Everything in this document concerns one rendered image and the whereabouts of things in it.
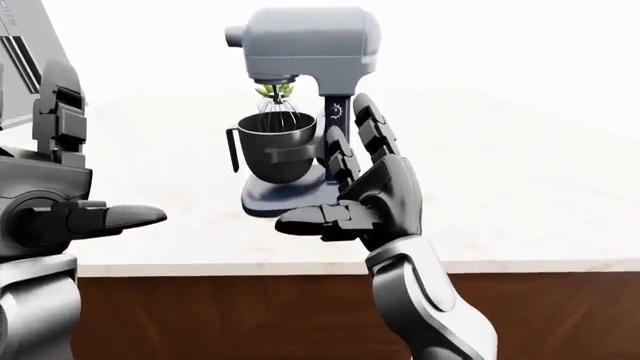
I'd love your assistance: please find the grey stand mixer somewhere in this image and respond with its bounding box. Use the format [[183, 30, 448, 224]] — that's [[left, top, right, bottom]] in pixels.
[[239, 92, 362, 219]]

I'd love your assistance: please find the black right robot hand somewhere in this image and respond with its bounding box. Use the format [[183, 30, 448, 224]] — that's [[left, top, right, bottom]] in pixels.
[[274, 92, 425, 253]]

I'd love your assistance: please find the green potted plant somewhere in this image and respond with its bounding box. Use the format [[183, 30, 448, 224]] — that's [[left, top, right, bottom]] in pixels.
[[253, 82, 297, 99]]

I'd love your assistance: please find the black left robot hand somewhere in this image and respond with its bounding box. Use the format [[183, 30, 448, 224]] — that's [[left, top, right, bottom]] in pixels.
[[0, 55, 168, 264]]

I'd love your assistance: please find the stainless steel appliance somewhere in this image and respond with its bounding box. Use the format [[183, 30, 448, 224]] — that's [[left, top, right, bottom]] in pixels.
[[0, 0, 76, 132]]

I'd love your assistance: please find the grey stand mixer head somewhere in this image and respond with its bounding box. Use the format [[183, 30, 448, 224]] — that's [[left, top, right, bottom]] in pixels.
[[223, 6, 382, 97]]

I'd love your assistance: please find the brown wooden counter cabinet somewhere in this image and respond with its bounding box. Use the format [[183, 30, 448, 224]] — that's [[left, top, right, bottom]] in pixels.
[[68, 270, 640, 360]]

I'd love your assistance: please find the wire whisk attachment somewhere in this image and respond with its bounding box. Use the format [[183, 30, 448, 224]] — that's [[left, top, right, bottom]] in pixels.
[[260, 95, 301, 132]]

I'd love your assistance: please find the dark metal mixing bowl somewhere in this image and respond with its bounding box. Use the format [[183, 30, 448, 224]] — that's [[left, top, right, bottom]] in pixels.
[[224, 111, 321, 185]]

